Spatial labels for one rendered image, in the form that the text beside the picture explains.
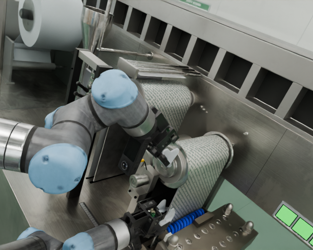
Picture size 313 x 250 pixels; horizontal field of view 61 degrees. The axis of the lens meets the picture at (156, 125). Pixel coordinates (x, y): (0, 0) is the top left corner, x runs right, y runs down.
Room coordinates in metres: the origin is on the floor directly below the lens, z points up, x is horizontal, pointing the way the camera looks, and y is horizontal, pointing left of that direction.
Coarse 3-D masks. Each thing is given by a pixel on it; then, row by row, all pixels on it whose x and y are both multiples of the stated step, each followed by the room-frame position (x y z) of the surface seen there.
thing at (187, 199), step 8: (216, 176) 0.81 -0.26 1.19; (192, 184) 0.70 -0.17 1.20; (200, 184) 0.74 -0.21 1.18; (208, 184) 0.79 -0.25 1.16; (176, 192) 0.65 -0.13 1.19; (184, 192) 0.68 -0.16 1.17; (192, 192) 0.72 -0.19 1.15; (200, 192) 0.77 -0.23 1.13; (208, 192) 0.82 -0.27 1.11; (176, 200) 0.66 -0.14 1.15; (184, 200) 0.70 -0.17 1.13; (192, 200) 0.75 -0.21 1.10; (200, 200) 0.80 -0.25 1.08; (168, 208) 0.65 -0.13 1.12; (176, 208) 0.68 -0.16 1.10; (184, 208) 0.72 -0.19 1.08; (192, 208) 0.77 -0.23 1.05; (176, 216) 0.70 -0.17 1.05; (184, 216) 0.75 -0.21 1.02
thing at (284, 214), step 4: (284, 208) 0.75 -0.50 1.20; (280, 212) 0.75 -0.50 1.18; (284, 212) 0.75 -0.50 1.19; (288, 212) 0.74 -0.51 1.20; (292, 212) 0.74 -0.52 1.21; (280, 216) 0.75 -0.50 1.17; (284, 216) 0.74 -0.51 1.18; (288, 216) 0.74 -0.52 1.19; (292, 216) 0.73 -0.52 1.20; (296, 216) 0.73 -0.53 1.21; (284, 220) 0.74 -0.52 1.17; (288, 220) 0.73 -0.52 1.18; (292, 220) 0.73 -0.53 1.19; (288, 224) 0.73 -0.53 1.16
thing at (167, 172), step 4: (156, 160) 0.69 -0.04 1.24; (156, 164) 0.69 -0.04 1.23; (160, 164) 0.68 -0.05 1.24; (172, 164) 0.65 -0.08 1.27; (176, 164) 0.66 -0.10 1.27; (160, 168) 0.67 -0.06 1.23; (164, 168) 0.67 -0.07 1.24; (168, 168) 0.66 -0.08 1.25; (172, 168) 0.65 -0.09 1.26; (176, 168) 0.65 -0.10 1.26; (160, 172) 0.67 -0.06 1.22; (164, 172) 0.66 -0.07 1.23; (168, 172) 0.65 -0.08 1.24; (172, 172) 0.65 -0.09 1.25; (164, 176) 0.66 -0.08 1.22; (168, 176) 0.65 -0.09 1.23; (172, 176) 0.66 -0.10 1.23
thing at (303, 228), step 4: (300, 220) 0.72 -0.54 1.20; (296, 224) 0.72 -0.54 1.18; (300, 224) 0.71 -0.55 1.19; (304, 224) 0.71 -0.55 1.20; (308, 224) 0.70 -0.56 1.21; (292, 228) 0.72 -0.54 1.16; (296, 228) 0.71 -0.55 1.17; (300, 228) 0.71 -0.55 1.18; (304, 228) 0.70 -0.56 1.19; (308, 228) 0.70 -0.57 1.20; (312, 228) 0.69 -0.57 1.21; (300, 232) 0.70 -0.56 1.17; (304, 232) 0.70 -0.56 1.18; (308, 232) 0.69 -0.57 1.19; (312, 232) 0.69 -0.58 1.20; (304, 236) 0.70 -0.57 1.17; (308, 236) 0.69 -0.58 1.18
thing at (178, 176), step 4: (164, 148) 0.70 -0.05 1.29; (168, 148) 0.69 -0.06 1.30; (172, 148) 0.68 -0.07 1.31; (176, 156) 0.66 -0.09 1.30; (180, 156) 0.66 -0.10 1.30; (176, 160) 0.66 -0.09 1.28; (180, 160) 0.65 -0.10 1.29; (180, 164) 0.65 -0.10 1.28; (156, 168) 0.70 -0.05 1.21; (180, 168) 0.65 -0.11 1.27; (176, 172) 0.65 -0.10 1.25; (180, 172) 0.64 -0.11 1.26; (160, 176) 0.68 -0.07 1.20; (176, 176) 0.65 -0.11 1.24; (180, 176) 0.64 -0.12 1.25; (164, 180) 0.67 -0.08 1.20; (168, 180) 0.66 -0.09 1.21; (172, 180) 0.65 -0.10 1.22; (176, 180) 0.64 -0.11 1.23
